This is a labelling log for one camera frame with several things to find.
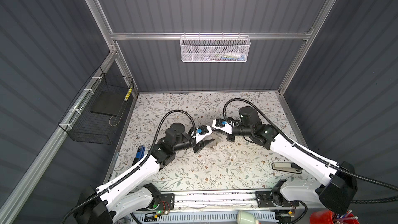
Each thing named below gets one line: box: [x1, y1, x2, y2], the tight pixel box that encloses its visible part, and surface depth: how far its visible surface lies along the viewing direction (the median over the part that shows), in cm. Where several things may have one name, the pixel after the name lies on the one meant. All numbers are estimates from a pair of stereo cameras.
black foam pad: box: [90, 91, 129, 117], surface depth 79 cm
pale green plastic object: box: [236, 210, 260, 224], surface depth 64 cm
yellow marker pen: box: [123, 86, 133, 102], surface depth 83 cm
